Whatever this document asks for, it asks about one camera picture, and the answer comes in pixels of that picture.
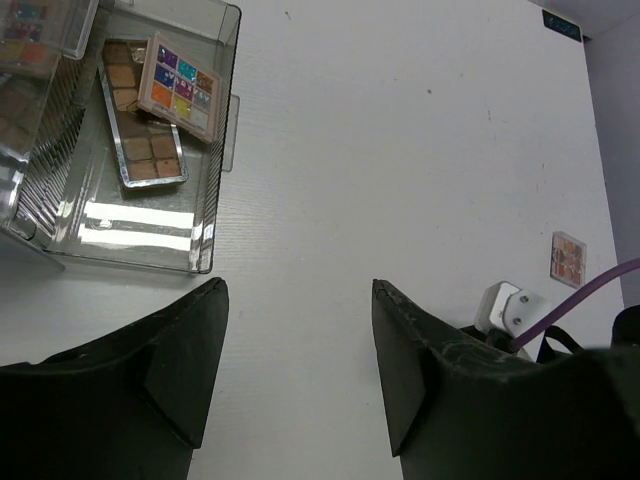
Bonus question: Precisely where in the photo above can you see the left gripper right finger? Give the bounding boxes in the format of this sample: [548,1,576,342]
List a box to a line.
[372,280,639,479]

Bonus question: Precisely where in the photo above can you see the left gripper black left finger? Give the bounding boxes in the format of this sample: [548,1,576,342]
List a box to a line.
[1,278,229,479]

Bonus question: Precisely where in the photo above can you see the multicolour square palette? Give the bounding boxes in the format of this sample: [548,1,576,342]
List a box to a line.
[549,231,587,289]

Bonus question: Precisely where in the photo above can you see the long brown eyeshadow palette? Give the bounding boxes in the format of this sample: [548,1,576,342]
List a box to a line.
[98,39,189,190]

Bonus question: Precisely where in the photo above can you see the clear acrylic makeup organizer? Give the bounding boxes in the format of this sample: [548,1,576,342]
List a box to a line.
[1,1,242,274]

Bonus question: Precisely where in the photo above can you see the colourful eyeshadow palette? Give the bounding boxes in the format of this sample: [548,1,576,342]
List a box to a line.
[138,32,222,144]

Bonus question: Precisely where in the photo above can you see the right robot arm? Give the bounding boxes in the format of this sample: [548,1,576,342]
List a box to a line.
[611,305,640,347]

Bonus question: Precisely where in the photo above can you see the black blue table label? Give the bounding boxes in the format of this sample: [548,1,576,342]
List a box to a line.
[542,9,583,43]

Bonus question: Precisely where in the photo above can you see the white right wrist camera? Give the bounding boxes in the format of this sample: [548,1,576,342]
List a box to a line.
[474,281,552,338]

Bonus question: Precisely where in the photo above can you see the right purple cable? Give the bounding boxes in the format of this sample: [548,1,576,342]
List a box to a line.
[507,257,640,354]

